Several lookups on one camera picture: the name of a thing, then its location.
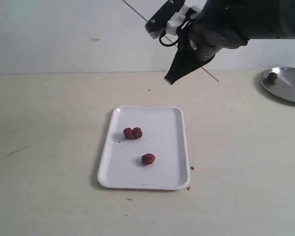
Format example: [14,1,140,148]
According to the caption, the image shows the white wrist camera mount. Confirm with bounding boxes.
[145,0,200,40]

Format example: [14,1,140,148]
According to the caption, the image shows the white rectangular plastic tray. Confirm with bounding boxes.
[97,106,190,190]

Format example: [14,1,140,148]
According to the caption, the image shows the round metal plate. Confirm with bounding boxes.
[260,67,295,103]

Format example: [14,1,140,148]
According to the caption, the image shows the black camera cable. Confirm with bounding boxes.
[159,21,191,47]

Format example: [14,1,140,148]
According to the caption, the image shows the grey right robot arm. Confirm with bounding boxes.
[165,0,295,84]

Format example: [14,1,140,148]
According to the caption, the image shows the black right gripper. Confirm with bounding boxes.
[164,14,248,85]

